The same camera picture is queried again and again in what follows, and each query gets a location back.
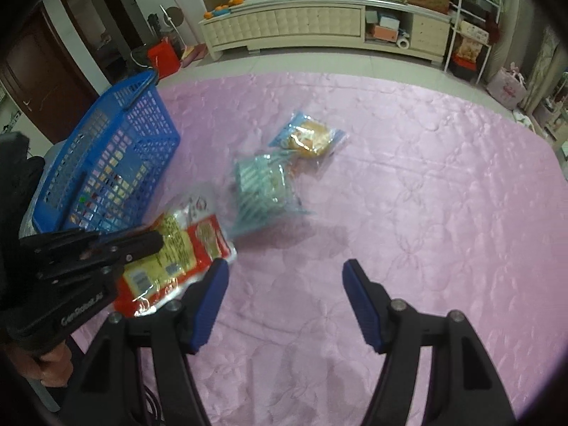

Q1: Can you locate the white wire rack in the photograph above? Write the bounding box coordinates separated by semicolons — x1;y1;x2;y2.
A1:
444;0;504;85

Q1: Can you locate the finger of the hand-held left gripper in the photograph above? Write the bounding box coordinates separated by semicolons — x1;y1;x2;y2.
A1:
18;228;165;259
34;250;155;281

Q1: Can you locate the red bin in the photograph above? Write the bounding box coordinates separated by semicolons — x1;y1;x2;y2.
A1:
146;38;184;80

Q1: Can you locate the clear bread packet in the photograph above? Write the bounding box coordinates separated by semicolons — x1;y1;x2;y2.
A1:
267;110;348;160

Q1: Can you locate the large red yellow-label packet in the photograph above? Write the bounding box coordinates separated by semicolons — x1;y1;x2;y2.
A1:
113;193;238;319

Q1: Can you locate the orange flat box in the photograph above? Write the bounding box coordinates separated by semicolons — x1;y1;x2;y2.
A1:
370;24;399;42

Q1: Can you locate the pink bag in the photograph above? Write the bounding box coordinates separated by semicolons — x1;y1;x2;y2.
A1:
487;62;529;111

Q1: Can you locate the blue plastic basket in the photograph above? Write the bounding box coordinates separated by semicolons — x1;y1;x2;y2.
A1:
24;70;182;235

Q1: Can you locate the dark wooden door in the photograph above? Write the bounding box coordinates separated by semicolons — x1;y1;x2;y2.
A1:
0;0;99;143

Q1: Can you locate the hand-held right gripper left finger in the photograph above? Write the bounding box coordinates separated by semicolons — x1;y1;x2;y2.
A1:
60;257;230;426

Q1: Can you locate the cream tufted low cabinet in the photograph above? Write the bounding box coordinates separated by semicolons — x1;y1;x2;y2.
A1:
198;0;453;64

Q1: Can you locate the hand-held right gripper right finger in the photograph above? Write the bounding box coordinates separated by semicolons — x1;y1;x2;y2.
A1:
342;258;518;426

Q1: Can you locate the pink quilted tablecloth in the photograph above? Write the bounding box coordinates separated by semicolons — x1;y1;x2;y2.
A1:
66;73;564;426

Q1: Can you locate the person's left hand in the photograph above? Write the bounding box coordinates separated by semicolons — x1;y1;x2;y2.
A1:
29;339;75;388

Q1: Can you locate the light blue striped packet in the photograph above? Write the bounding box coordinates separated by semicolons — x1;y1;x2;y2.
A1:
224;151;316;238

